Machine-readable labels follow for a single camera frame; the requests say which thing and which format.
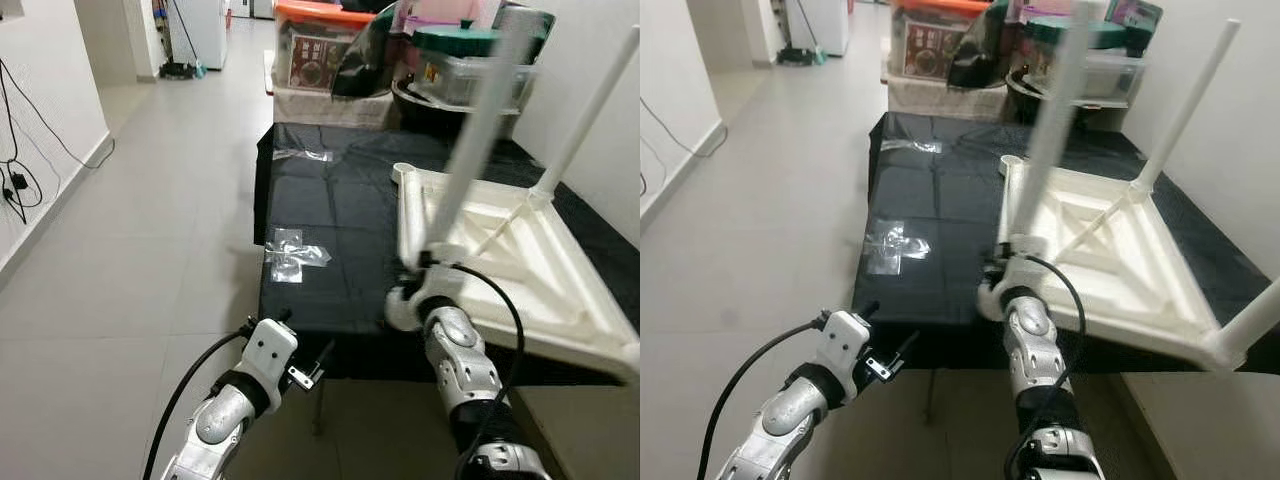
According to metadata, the beige cloth covered bench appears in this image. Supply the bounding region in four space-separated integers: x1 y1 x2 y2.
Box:
270 85 401 129
885 75 1011 121

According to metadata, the green round lid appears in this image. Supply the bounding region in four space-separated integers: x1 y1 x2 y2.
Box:
1025 18 1131 49
412 25 526 56

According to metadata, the black wall power cable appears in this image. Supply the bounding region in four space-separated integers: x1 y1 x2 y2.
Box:
640 95 726 196
0 55 116 226

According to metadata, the white upturned children table top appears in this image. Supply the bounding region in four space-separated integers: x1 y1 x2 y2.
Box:
390 162 640 386
995 155 1280 371

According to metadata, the white appliance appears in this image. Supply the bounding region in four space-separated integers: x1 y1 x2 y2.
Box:
785 0 851 59
165 0 231 69

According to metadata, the dark framed picture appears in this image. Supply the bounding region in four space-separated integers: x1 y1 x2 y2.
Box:
1105 0 1166 56
500 5 556 61

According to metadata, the black bag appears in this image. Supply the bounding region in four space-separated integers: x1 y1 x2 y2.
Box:
332 5 416 99
945 0 1031 89

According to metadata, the black wok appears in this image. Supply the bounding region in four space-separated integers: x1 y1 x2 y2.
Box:
390 78 516 136
1005 68 1126 126

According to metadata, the clear plastic storage box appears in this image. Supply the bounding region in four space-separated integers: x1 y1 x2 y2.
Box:
420 50 536 106
1030 45 1146 101

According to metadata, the white plastic table leg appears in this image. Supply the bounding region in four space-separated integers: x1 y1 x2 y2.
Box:
1130 18 1243 196
535 25 640 206
420 10 536 266
1205 275 1280 371
1010 5 1096 251

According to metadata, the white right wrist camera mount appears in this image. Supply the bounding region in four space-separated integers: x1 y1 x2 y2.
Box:
385 240 466 331
978 235 1046 321

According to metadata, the orange lidded storage box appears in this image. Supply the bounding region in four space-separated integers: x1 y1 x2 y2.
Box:
888 0 991 81
272 0 376 93

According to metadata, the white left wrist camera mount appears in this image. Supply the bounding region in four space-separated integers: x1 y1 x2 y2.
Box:
240 318 299 401
815 310 873 396

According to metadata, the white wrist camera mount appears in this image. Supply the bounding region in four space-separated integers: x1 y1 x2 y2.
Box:
978 235 1046 321
240 318 299 401
815 310 873 396
385 240 466 331

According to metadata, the black tablecloth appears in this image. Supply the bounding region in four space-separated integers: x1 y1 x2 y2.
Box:
852 112 1280 376
252 122 640 386

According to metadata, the pink translucent storage box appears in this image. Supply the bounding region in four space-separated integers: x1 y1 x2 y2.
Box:
395 0 481 31
1015 0 1091 26

